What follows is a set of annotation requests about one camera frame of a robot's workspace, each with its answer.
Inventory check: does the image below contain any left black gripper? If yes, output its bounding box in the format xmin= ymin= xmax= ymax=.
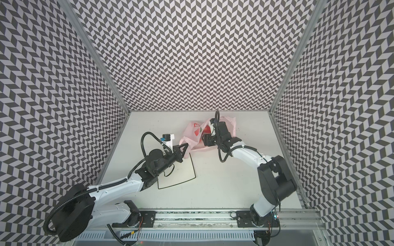
xmin=155 ymin=142 xmax=189 ymax=176

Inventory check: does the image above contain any pink plastic bag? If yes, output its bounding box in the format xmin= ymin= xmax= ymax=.
xmin=179 ymin=116 xmax=237 ymax=154

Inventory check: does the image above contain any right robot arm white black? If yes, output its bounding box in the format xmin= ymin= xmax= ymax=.
xmin=202 ymin=118 xmax=298 ymax=227

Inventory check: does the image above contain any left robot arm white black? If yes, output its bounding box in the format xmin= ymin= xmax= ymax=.
xmin=43 ymin=143 xmax=188 ymax=242

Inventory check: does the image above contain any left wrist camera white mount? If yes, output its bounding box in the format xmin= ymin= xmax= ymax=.
xmin=160 ymin=134 xmax=175 ymax=151

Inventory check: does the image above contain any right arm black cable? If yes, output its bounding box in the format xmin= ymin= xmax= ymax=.
xmin=213 ymin=110 xmax=258 ymax=164

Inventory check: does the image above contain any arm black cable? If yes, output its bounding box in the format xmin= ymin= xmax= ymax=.
xmin=140 ymin=131 xmax=173 ymax=157
xmin=213 ymin=110 xmax=258 ymax=164

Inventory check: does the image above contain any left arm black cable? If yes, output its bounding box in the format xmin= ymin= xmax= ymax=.
xmin=140 ymin=131 xmax=173 ymax=157

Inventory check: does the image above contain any aluminium rail front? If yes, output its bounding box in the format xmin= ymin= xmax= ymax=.
xmin=70 ymin=208 xmax=327 ymax=232

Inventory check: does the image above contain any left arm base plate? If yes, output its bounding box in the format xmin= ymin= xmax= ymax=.
xmin=111 ymin=211 xmax=157 ymax=228

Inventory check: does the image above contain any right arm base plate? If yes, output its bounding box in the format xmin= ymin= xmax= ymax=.
xmin=236 ymin=210 xmax=280 ymax=228

